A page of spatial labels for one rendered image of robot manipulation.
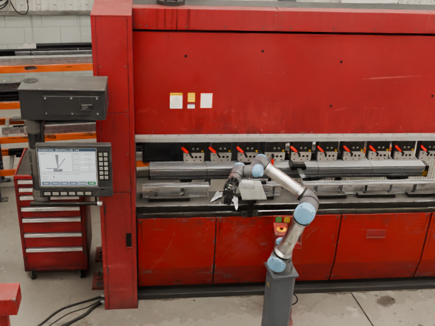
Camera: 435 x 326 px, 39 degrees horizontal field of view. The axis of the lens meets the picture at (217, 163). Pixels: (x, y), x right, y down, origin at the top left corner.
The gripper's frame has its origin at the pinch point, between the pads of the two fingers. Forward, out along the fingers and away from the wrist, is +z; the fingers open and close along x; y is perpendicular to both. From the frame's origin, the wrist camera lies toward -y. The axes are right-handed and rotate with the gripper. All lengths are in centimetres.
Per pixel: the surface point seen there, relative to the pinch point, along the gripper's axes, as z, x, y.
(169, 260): -49, -37, -125
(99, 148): -15, -83, 0
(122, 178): -44, -79, -49
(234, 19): -113, -35, 54
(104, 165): -13, -79, -11
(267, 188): -100, 17, -69
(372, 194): -125, 95, -64
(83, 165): -9, -91, -12
